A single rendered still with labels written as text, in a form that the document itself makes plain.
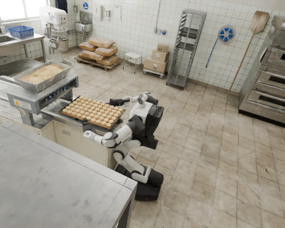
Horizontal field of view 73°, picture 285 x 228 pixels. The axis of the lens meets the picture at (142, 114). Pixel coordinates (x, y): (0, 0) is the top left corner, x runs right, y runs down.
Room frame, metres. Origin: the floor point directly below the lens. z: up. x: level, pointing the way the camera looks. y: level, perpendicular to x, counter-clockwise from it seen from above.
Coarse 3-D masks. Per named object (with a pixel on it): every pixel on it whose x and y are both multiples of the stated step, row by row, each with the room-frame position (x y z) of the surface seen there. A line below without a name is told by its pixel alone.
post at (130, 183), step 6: (126, 180) 0.32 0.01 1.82; (132, 180) 0.32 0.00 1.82; (126, 186) 0.30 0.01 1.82; (132, 186) 0.30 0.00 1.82; (132, 198) 0.30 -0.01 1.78; (132, 204) 0.31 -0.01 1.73; (126, 210) 0.30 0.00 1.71; (126, 216) 0.30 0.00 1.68; (120, 222) 0.30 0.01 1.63; (126, 222) 0.29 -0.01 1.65
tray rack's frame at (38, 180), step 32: (0, 128) 0.43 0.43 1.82; (0, 160) 0.32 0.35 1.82; (32, 160) 0.33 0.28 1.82; (64, 160) 0.35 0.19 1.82; (0, 192) 0.23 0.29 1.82; (32, 192) 0.25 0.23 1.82; (64, 192) 0.26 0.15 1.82; (96, 192) 0.27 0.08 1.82; (128, 192) 0.29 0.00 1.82; (0, 224) 0.17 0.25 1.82; (32, 224) 0.18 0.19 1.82; (64, 224) 0.19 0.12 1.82; (96, 224) 0.20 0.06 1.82
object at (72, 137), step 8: (56, 120) 1.65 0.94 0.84; (80, 120) 1.72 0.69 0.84; (56, 128) 1.65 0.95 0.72; (64, 128) 1.62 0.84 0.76; (72, 128) 1.60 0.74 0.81; (80, 128) 1.58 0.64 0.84; (104, 128) 1.65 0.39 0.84; (112, 128) 1.67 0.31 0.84; (56, 136) 1.65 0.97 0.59; (64, 136) 1.62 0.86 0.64; (72, 136) 1.60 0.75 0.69; (80, 136) 1.58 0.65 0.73; (64, 144) 1.63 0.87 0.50; (72, 144) 1.60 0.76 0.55; (80, 144) 1.58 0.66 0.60; (88, 144) 1.55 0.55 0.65; (96, 144) 1.53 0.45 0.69; (80, 152) 1.58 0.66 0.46; (88, 152) 1.56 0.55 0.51; (96, 152) 1.53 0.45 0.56; (104, 152) 1.51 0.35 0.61; (112, 152) 1.62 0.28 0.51; (96, 160) 1.53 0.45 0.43; (104, 160) 1.51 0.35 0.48; (112, 160) 1.64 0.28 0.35; (112, 168) 1.65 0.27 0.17
